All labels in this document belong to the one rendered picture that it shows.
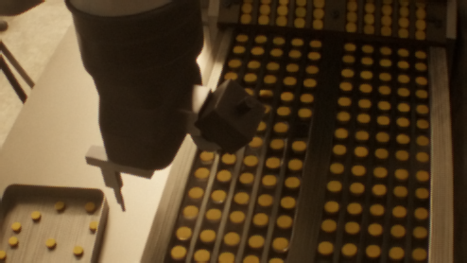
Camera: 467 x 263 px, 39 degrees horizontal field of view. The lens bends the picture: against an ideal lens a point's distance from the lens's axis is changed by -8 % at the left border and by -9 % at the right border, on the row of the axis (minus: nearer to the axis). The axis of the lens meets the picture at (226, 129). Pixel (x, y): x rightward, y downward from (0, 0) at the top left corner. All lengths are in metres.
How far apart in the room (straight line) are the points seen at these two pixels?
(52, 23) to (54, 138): 1.70
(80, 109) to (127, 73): 0.46
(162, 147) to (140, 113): 0.03
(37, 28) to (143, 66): 2.12
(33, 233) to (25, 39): 1.77
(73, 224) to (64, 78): 0.24
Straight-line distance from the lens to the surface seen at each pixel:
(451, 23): 0.67
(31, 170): 0.79
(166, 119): 0.42
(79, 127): 0.82
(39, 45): 2.40
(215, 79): 0.61
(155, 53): 0.38
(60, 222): 0.73
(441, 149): 0.56
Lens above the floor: 1.34
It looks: 44 degrees down
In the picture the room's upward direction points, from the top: 5 degrees counter-clockwise
